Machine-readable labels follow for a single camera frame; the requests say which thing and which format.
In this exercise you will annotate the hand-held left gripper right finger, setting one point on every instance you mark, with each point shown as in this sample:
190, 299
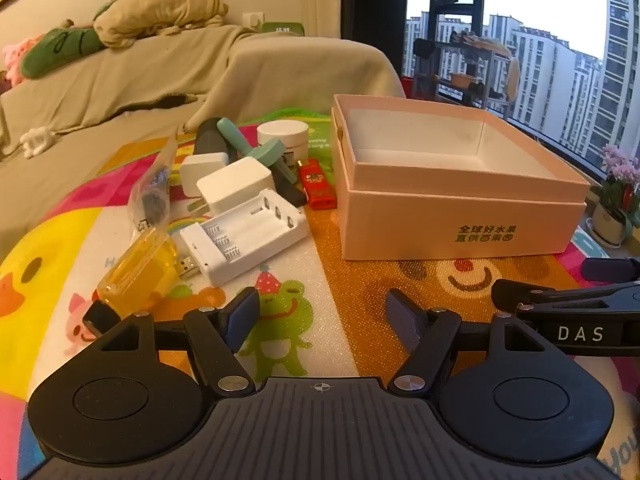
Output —
402, 322

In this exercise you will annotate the green plush toy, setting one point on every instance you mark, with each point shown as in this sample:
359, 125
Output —
60, 47

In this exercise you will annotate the teal hand crank tool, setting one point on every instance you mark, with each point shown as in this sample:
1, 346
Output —
240, 140

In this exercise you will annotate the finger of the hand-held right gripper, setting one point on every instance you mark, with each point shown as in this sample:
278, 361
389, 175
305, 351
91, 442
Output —
525, 292
612, 269

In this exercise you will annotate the dark grey cylinder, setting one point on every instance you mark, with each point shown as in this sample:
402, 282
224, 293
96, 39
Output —
207, 140

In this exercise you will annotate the pink cardboard box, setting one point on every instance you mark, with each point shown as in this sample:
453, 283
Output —
400, 220

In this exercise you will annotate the red printed lighter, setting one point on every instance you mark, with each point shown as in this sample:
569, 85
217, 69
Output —
317, 187

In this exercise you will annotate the white wall socket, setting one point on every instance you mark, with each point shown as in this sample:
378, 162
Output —
253, 20

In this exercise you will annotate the black rectangular block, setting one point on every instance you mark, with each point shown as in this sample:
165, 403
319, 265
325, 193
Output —
290, 192

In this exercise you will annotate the white battery charger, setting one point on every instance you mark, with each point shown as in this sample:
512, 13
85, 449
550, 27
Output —
235, 270

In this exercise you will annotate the potted pink flowers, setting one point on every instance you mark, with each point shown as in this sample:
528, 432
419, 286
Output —
620, 170

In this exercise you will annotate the green box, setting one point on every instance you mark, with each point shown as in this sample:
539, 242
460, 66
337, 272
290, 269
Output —
282, 28

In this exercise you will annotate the metal balcony rack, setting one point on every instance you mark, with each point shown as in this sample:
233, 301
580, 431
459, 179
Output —
475, 50

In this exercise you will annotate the small white cube adapter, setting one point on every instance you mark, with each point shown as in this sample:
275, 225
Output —
197, 172

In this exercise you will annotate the large white power adapter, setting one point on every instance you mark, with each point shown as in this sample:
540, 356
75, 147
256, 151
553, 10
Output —
235, 185

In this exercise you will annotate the white fluffy toy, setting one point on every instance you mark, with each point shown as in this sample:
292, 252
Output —
37, 140

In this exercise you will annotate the colourful printed play mat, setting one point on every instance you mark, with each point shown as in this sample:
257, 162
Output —
330, 270

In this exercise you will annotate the clear plastic bag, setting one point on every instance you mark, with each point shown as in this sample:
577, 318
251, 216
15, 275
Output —
150, 200

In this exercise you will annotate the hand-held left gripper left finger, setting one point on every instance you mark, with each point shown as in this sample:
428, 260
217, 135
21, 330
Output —
242, 317

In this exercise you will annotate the beige pillow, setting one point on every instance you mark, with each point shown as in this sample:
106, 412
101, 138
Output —
165, 10

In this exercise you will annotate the yellow transparent plastic case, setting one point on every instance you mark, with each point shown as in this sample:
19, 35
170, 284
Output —
135, 270

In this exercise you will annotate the white round jar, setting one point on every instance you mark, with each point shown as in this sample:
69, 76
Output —
282, 135

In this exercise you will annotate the pink plush toy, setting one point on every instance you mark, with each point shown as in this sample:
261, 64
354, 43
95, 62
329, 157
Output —
15, 57

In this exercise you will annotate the beige covered sofa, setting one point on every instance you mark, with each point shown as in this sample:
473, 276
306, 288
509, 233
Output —
150, 70

